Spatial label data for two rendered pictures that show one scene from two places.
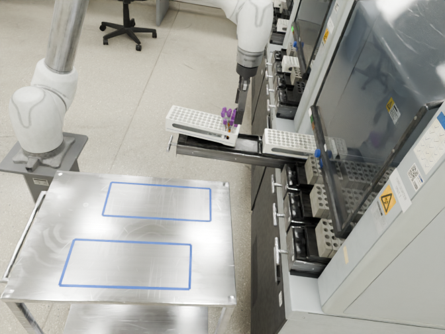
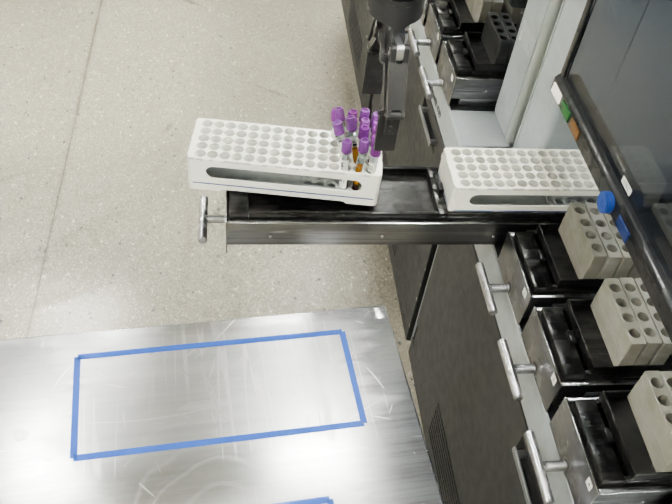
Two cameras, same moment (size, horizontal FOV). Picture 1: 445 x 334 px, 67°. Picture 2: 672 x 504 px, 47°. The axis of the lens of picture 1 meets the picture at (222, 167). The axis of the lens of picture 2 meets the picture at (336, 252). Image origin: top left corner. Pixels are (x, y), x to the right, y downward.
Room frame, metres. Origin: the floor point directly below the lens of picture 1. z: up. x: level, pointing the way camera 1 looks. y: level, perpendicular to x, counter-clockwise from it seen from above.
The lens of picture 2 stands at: (0.17, 0.13, 1.64)
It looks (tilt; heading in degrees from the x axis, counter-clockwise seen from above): 47 degrees down; 353
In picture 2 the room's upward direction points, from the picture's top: 8 degrees clockwise
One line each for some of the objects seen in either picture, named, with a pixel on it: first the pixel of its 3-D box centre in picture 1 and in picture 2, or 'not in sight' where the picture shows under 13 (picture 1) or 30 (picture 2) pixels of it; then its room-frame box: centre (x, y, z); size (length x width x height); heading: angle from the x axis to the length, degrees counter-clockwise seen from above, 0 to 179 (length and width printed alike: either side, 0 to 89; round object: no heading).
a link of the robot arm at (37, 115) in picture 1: (36, 116); not in sight; (0.94, 0.72, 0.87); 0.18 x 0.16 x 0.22; 9
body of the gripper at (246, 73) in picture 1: (245, 74); (393, 17); (1.09, -0.02, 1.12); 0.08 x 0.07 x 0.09; 4
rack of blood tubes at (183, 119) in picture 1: (203, 125); (286, 161); (1.10, 0.11, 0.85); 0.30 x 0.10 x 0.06; 87
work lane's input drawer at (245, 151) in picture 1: (253, 150); (420, 205); (1.09, -0.12, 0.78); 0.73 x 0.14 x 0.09; 94
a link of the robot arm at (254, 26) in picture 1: (255, 21); not in sight; (1.10, -0.01, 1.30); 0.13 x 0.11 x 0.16; 9
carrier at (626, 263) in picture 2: not in sight; (610, 243); (0.96, -0.38, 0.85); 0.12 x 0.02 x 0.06; 4
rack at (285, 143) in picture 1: (298, 146); (532, 182); (1.10, -0.30, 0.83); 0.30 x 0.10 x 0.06; 94
